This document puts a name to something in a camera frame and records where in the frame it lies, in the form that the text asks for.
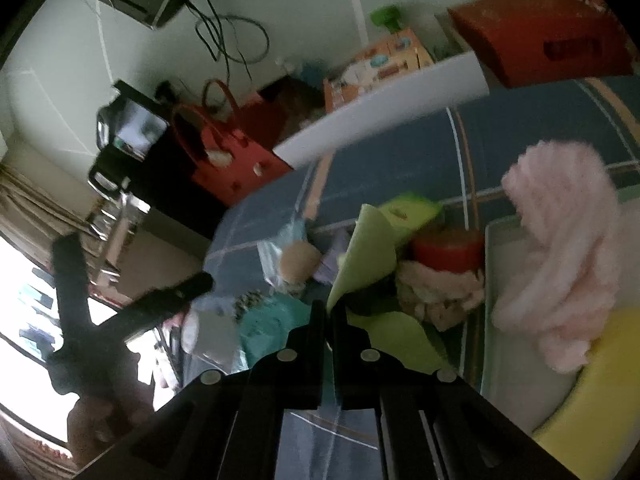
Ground purple cloth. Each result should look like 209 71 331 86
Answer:
317 230 353 283

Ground orange toy box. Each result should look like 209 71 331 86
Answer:
322 26 435 114

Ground green cloth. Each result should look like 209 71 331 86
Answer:
327 204 451 376

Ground red round cup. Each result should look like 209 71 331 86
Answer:
411 229 486 273

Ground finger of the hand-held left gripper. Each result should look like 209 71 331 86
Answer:
52 232 96 356
97 272 213 346

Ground black cables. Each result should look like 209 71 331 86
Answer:
186 0 271 81

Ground white side shelf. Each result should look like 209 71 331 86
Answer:
85 190 146 281

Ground white chair back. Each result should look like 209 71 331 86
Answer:
272 51 491 169

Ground beige ball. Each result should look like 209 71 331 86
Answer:
279 240 322 283

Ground pink fluffy cloth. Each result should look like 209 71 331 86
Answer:
492 139 622 375

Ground blue plaid tablecloth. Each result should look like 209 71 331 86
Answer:
202 76 640 480

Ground clear soap bottle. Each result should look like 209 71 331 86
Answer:
277 55 326 86

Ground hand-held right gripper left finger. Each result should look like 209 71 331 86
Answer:
75 301 328 480

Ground red tote bag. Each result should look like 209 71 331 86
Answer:
171 79 295 208

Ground person's left hand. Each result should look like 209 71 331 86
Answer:
67 395 153 466

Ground leopard print cloth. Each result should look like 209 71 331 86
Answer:
234 289 273 321

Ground pale green tray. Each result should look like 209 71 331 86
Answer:
479 217 608 433

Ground pink floral cloth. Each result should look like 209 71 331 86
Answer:
395 260 487 332

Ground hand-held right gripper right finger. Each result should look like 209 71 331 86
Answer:
332 305 581 480

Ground yellow sponge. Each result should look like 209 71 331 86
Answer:
531 307 640 453

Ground red cardboard box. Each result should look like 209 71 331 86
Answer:
446 0 635 89

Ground clear plastic bag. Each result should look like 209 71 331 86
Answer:
256 220 313 296

